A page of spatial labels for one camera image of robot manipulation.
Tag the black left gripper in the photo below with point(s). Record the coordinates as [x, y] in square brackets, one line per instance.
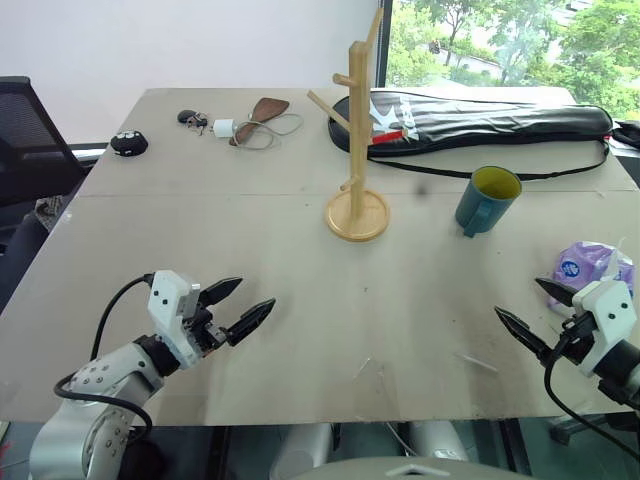
[206, 330]

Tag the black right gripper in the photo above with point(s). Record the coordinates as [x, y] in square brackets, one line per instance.
[575, 340]

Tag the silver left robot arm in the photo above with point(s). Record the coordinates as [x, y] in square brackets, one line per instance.
[107, 372]

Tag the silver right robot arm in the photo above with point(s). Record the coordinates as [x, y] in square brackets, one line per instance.
[622, 372]

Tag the teal mug yellow interior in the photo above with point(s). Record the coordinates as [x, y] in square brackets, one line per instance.
[479, 210]

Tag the wooden mug tree stand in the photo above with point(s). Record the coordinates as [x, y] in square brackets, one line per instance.
[357, 150]

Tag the purple tissue pack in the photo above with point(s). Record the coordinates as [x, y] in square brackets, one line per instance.
[582, 260]

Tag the silver robot leg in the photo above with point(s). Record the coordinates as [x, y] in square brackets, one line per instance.
[300, 450]
[440, 442]

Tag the white charger plug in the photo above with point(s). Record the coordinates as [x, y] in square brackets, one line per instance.
[223, 127]

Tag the black round device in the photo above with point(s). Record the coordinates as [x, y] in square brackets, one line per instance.
[129, 142]

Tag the black key fob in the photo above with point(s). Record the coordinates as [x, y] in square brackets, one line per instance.
[187, 116]

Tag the brown leather pouch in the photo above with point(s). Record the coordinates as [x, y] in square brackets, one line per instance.
[265, 110]

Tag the black racket bag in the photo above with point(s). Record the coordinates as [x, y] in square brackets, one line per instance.
[500, 120]

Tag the grey robot torso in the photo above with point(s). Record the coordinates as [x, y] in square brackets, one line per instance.
[400, 470]

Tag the patterned cloth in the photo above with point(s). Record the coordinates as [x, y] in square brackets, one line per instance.
[48, 209]

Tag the black office chair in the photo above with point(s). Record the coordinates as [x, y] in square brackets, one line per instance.
[30, 140]

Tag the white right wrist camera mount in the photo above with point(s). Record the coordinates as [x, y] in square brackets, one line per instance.
[607, 320]

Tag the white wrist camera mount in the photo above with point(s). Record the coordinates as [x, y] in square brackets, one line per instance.
[607, 320]
[167, 305]

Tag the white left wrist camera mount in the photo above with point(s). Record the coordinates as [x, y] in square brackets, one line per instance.
[167, 305]

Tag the black window frame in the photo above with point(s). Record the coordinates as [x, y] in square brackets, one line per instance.
[385, 45]

